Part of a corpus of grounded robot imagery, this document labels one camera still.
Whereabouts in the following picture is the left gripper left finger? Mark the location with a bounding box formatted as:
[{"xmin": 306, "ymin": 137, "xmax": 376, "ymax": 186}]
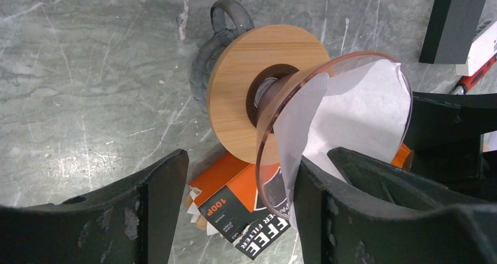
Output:
[{"xmin": 1, "ymin": 149, "xmax": 189, "ymax": 263}]

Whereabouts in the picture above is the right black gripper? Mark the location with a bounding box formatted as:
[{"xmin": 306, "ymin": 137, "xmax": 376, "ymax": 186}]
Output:
[{"xmin": 328, "ymin": 92, "xmax": 496, "ymax": 211}]

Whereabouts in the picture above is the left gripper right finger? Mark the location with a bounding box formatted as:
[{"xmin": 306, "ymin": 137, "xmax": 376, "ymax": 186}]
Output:
[{"xmin": 295, "ymin": 158, "xmax": 496, "ymax": 263}]

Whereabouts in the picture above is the white paper coffee filter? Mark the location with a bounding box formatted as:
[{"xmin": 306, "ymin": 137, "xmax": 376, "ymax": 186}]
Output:
[{"xmin": 274, "ymin": 59, "xmax": 412, "ymax": 227}]

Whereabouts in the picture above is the pink clear plastic dripper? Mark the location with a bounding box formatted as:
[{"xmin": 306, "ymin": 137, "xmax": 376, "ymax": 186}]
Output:
[{"xmin": 252, "ymin": 52, "xmax": 413, "ymax": 221}]

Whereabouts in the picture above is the orange coffee filter box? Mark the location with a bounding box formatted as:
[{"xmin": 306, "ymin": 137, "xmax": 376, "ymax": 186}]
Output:
[{"xmin": 183, "ymin": 143, "xmax": 414, "ymax": 261}]

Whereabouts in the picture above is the grey glass dripper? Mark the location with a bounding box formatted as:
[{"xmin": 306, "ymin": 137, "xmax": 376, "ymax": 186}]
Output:
[{"xmin": 189, "ymin": 0, "xmax": 254, "ymax": 114}]

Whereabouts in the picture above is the black block far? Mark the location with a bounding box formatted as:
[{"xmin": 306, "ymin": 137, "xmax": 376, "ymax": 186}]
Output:
[{"xmin": 419, "ymin": 0, "xmax": 486, "ymax": 65}]

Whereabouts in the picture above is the red handled adjustable wrench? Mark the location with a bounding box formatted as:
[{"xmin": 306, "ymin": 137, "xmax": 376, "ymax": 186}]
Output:
[{"xmin": 450, "ymin": 55, "xmax": 496, "ymax": 95}]

